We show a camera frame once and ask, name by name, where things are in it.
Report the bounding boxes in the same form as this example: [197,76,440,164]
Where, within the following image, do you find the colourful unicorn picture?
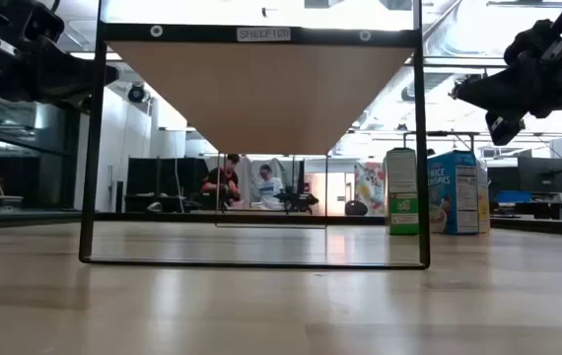
[353,161,386,217]

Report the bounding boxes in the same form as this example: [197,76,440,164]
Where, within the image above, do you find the round black ceiling speaker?
[126,82,148,105]

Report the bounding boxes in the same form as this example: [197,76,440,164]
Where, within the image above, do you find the black metal table frame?
[0,210,562,238]

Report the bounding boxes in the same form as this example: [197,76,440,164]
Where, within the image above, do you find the black partition screen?
[125,157,209,213]

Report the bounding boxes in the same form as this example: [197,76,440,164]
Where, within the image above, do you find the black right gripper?
[453,2,562,147]

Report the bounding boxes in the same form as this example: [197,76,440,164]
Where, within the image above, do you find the black round bag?
[344,200,369,217]

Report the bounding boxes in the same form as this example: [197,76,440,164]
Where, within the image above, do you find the white shelf label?
[236,27,292,42]

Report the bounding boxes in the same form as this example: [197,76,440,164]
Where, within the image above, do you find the person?
[255,164,286,211]
[200,153,243,211]

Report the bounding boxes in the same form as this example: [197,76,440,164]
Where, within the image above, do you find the black computer monitor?
[517,156,562,194]

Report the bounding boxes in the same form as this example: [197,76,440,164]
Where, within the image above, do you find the blue Rice Krispies cereal box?
[427,150,479,236]

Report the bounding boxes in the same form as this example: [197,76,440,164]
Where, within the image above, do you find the black metal rack bar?
[402,130,482,154]

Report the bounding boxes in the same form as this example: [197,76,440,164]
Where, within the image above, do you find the black ceiling fixture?
[451,72,490,93]

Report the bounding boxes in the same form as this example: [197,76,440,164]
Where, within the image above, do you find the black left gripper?
[0,0,120,107]

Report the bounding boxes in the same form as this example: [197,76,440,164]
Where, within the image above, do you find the green Apple Jacks cereal box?
[385,147,419,236]

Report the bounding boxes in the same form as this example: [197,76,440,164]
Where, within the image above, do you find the wooden shelf with black frame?
[78,0,431,271]

